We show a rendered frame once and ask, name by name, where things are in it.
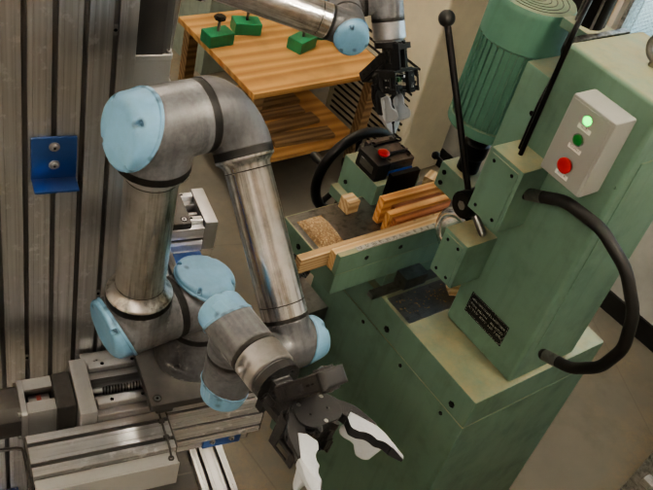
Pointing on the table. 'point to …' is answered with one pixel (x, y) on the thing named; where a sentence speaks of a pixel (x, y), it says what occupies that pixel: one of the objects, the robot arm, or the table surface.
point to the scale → (395, 237)
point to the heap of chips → (320, 231)
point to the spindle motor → (505, 59)
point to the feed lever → (459, 129)
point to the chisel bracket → (452, 178)
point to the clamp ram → (404, 179)
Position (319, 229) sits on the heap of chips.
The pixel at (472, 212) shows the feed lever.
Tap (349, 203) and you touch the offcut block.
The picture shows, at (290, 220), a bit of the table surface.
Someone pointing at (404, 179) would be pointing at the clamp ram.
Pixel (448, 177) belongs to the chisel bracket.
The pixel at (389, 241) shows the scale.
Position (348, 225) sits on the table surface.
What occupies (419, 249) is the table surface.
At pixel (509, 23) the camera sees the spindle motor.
